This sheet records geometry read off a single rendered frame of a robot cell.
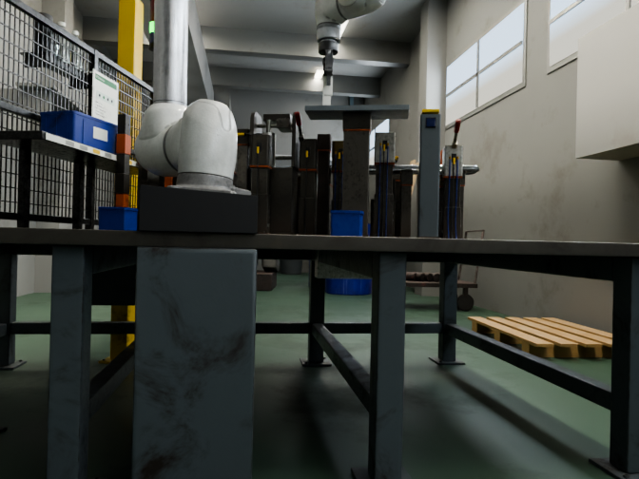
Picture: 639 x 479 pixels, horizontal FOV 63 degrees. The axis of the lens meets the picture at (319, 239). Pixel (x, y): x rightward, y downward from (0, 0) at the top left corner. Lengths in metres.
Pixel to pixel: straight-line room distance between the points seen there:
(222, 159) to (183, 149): 0.11
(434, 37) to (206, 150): 6.26
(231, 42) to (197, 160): 7.28
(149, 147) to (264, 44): 7.14
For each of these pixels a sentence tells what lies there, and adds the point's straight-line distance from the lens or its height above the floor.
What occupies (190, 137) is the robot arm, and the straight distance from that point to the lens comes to 1.46.
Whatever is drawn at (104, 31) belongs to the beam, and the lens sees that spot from 8.95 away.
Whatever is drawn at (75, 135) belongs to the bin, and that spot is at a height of 1.07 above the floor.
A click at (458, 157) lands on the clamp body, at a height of 1.01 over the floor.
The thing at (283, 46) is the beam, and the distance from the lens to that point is 8.70.
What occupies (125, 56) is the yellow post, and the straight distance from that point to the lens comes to 3.18.
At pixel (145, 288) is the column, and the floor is 0.56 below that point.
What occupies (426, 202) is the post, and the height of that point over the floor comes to 0.83.
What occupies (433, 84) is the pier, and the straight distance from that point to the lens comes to 7.31.
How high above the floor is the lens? 0.68
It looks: level
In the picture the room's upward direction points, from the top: 1 degrees clockwise
